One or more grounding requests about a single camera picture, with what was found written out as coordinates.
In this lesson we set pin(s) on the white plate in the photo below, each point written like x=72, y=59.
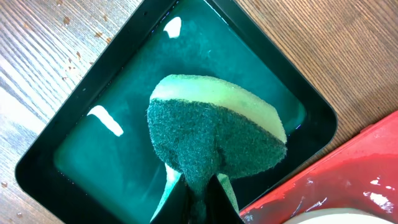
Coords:
x=337, y=216

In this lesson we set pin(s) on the red plastic tray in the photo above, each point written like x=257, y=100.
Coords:
x=361, y=174

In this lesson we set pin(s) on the black water tray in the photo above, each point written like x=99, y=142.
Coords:
x=94, y=162

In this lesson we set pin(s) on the green yellow sponge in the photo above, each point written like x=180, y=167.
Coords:
x=203, y=127

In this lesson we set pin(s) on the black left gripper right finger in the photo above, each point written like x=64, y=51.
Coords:
x=219, y=209

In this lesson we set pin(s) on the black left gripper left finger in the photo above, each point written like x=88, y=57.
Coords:
x=176, y=209

